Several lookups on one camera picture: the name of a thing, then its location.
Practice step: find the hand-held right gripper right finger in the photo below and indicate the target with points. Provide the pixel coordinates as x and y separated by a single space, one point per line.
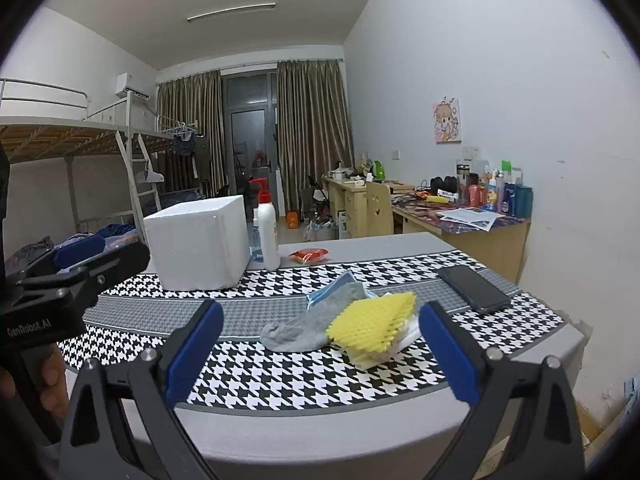
447 350

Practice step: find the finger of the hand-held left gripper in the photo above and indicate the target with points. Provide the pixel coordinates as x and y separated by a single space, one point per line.
80 252
120 262

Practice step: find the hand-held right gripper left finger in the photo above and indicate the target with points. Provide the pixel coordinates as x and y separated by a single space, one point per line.
197 350

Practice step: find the white foam box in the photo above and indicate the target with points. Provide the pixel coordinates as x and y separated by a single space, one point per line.
195 245

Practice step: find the yellow foam net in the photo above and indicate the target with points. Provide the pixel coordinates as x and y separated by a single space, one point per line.
370 320

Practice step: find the grey sock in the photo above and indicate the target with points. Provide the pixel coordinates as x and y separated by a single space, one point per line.
305 325

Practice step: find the blue face mask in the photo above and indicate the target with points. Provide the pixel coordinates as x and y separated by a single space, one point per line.
327 289

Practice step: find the person's left hand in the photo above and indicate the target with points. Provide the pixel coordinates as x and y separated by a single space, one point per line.
54 385

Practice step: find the dark blue cloth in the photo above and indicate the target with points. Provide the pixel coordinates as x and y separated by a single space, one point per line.
117 230

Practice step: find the grey cloth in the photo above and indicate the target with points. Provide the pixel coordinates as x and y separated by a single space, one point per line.
30 252

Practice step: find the black smartphone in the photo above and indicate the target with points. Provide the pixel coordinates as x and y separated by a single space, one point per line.
472 288

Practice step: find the white bed ladder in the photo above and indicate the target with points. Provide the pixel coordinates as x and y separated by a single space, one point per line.
145 180

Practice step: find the houndstooth tablecloth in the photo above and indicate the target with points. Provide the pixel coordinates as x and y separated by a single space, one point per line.
280 380

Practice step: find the wooden desk with printed cover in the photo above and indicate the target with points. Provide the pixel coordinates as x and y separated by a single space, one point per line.
500 250

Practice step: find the clear blue spray bottle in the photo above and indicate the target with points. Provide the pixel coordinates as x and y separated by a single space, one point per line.
255 250

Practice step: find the white metal bunk bed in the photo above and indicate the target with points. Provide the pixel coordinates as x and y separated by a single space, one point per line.
162 139
60 135

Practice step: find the dark hanging clothes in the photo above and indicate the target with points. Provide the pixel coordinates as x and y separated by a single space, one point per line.
185 152

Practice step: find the printed paper sheets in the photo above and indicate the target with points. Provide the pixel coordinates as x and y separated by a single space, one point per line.
470 217

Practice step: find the white pump bottle red cap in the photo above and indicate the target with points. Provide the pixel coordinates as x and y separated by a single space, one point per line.
268 235

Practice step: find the red snack packet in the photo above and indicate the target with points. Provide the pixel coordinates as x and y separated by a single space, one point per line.
309 256

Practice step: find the yellow packet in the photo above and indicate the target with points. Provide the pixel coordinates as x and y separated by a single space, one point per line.
436 199

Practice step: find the wooden chair with smiley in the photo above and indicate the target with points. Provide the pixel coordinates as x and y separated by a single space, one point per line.
379 210

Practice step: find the orange floor item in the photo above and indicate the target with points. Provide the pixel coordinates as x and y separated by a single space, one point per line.
293 220

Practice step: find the tall white bottle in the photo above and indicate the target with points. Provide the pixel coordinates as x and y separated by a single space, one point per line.
499 192

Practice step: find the dark thermos flask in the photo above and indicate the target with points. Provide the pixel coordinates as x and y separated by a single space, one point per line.
462 182

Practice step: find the grey bucket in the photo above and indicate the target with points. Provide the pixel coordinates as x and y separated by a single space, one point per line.
321 231

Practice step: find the brown curtain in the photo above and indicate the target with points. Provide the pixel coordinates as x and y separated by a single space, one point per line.
200 110
312 135

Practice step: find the white air conditioner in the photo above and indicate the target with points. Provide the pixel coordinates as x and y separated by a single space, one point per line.
131 86

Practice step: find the light wooden desk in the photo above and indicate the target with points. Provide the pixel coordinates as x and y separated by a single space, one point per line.
345 200

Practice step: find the glass balcony door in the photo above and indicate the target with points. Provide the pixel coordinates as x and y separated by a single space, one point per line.
250 135

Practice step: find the green box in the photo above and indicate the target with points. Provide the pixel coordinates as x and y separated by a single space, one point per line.
511 170

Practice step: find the ceiling light tube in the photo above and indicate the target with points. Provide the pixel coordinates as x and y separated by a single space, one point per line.
231 11

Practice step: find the white wall switch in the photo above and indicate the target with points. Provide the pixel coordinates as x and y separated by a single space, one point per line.
470 153

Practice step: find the pink cartoon wall poster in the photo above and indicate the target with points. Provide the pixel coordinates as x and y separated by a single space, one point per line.
447 121

